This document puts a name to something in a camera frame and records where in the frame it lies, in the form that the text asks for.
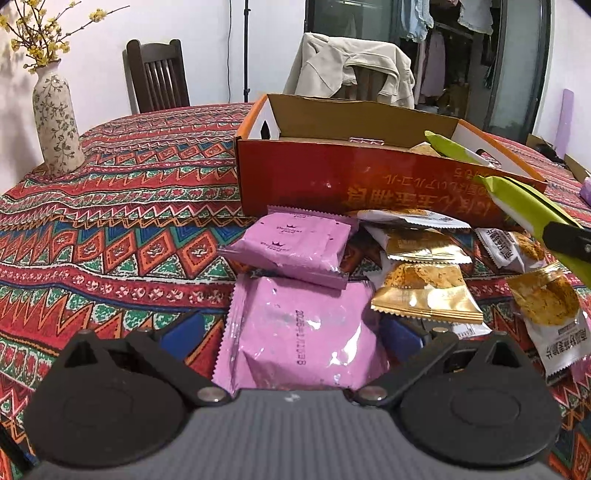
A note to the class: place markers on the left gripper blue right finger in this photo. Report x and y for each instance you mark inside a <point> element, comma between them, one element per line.
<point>402,337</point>

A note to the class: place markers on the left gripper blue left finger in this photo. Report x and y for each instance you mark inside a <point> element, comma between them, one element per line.
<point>183,335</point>

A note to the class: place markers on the long green snack pack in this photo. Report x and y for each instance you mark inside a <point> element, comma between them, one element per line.
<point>533,211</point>

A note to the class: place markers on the oat crisp packet white gold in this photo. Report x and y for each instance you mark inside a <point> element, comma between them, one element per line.
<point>553,315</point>

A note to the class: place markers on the pink snack packet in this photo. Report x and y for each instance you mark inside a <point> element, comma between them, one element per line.
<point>286,334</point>
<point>301,244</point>

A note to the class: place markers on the green white snack pack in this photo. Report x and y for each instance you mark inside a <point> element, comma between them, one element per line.
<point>451,149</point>

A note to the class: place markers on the purple tissue pack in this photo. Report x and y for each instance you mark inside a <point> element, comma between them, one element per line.
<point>585,191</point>

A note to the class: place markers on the cardboard box on floor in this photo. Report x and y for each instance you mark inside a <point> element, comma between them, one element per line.
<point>546,149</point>

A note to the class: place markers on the purple rolled mat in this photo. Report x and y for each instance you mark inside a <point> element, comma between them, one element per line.
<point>564,124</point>

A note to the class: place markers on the patterned red tablecloth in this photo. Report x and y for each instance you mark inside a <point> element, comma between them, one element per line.
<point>127,240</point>

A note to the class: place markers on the orange cardboard pumpkin box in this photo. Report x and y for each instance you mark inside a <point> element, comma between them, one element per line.
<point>340,156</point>

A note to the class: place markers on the white hanging top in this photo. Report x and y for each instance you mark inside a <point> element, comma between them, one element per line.
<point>476,15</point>

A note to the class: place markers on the studio light on stand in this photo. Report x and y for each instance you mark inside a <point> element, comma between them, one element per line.
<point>245,52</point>

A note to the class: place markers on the chair under beige jacket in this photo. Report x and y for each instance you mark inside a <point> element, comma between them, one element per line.
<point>367,86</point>

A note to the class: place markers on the floral ceramic vase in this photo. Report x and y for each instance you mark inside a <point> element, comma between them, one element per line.
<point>55,122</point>

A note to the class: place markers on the dark wooden chair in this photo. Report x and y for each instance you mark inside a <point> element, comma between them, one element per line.
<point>157,75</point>

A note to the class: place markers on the light blue hanging shirt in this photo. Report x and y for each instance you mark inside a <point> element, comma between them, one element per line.
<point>416,19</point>

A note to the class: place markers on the beige jacket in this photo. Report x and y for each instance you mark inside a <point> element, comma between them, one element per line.
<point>323,64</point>

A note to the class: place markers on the yellow blossom branches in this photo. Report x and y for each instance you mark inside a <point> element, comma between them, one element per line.
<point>35,32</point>

